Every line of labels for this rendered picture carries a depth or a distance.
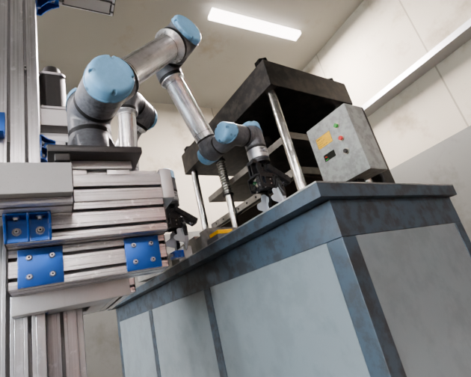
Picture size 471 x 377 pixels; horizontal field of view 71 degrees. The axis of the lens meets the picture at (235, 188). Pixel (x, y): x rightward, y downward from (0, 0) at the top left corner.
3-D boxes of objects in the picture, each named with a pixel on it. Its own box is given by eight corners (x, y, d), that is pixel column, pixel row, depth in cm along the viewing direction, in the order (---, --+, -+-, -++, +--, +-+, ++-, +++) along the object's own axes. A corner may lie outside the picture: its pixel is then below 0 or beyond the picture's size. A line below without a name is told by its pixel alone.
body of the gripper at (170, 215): (160, 234, 134) (155, 206, 138) (179, 233, 139) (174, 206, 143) (167, 228, 129) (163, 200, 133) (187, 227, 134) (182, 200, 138)
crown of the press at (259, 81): (286, 133, 192) (260, 52, 212) (191, 212, 289) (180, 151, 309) (370, 145, 240) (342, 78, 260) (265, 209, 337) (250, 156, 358)
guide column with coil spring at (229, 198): (258, 323, 221) (217, 153, 264) (253, 324, 225) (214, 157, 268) (265, 322, 224) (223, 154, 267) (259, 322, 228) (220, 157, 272)
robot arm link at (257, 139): (234, 129, 123) (250, 132, 129) (241, 154, 120) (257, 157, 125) (247, 117, 118) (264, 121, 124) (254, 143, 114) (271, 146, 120)
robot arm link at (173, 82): (137, 60, 127) (198, 170, 123) (149, 40, 119) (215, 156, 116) (161, 60, 135) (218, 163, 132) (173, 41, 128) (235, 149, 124)
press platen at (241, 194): (289, 138, 208) (287, 131, 210) (208, 202, 291) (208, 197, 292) (356, 146, 248) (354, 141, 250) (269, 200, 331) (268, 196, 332)
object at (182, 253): (163, 262, 123) (161, 247, 125) (158, 265, 127) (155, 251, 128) (193, 258, 131) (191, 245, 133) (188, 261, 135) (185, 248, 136)
